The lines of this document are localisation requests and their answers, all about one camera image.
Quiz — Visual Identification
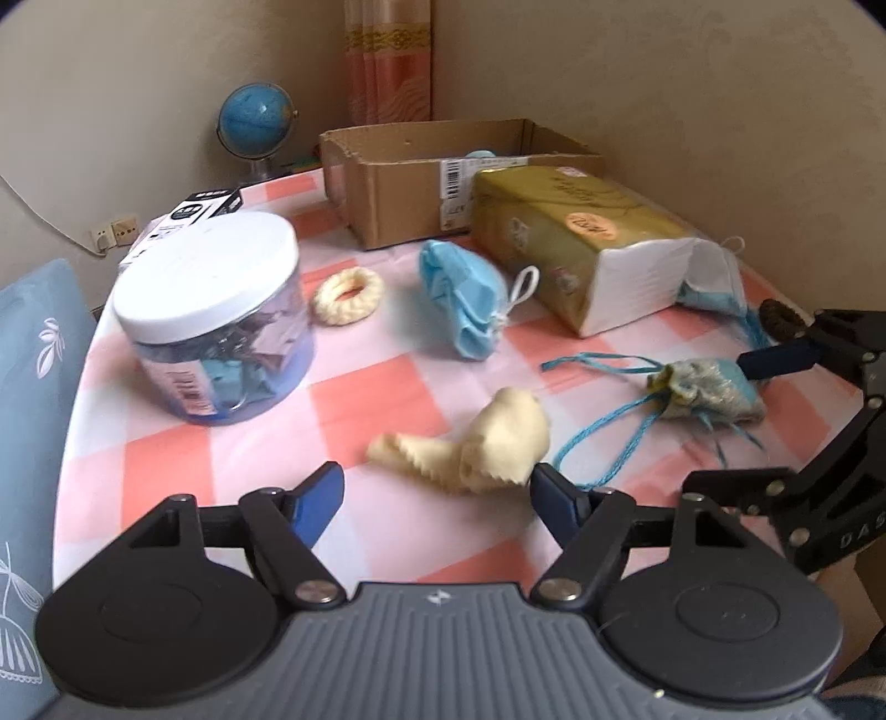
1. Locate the pink patterned curtain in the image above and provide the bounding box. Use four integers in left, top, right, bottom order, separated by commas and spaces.
344, 0, 436, 127

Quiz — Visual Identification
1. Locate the cardboard box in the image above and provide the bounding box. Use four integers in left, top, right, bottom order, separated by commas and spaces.
318, 119, 605, 251

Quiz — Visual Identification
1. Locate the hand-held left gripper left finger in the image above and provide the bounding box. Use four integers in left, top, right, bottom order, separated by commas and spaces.
128, 462, 348, 611

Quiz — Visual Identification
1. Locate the white wall cable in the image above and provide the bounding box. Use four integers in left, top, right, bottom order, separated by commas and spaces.
0, 173, 112, 257

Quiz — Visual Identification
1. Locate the pink checked tablecloth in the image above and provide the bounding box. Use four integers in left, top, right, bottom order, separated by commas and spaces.
51, 166, 868, 598

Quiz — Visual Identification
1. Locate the black and white carton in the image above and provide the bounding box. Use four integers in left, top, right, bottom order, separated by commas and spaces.
117, 186, 244, 272

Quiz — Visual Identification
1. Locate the blue embroidered cushion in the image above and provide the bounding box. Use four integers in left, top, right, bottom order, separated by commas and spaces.
0, 259, 99, 720

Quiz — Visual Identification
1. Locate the wall socket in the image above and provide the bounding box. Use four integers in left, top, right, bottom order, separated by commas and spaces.
90, 216, 142, 252

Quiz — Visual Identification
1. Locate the cream bird soft toy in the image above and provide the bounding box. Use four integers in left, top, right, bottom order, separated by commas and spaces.
367, 388, 552, 495

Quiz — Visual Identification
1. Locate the cream knitted ring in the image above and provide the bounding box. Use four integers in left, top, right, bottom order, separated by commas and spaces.
313, 269, 384, 325

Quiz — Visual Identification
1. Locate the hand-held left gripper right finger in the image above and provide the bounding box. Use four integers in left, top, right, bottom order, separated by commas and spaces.
529, 462, 746, 611

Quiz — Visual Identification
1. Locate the clear jar with white lid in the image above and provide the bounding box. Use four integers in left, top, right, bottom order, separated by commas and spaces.
112, 211, 318, 425

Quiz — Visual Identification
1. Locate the gold tissue pack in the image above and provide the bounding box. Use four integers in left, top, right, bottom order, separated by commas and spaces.
471, 166, 746, 339

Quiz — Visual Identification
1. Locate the blue desk globe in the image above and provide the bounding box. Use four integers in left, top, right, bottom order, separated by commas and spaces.
217, 83, 301, 185

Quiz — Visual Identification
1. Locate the dark brown scrunchie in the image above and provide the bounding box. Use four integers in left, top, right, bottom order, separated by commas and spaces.
759, 299, 812, 344

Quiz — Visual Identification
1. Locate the white and blue face mask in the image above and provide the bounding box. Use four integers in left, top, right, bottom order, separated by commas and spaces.
674, 235, 771, 348

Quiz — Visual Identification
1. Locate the sachet pouch with blue cords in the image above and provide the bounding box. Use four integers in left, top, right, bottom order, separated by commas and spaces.
540, 352, 771, 487

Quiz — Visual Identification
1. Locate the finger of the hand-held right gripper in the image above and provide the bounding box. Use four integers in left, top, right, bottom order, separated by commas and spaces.
680, 465, 811, 519
735, 309, 886, 409

